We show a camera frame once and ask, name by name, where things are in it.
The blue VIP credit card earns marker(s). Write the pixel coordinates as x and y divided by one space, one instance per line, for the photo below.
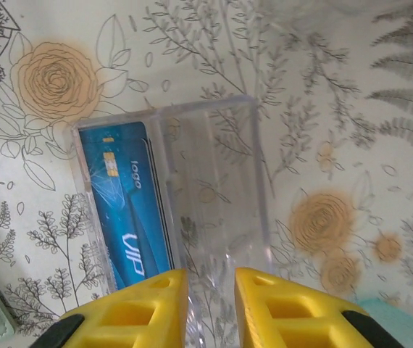
119 203

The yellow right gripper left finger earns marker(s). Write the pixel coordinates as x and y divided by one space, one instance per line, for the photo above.
130 319

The floral tablecloth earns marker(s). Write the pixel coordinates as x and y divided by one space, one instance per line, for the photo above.
47 90

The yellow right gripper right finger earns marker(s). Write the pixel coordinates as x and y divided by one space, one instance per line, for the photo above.
293 319

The clear acrylic card box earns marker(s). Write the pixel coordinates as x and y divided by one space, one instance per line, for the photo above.
221 163

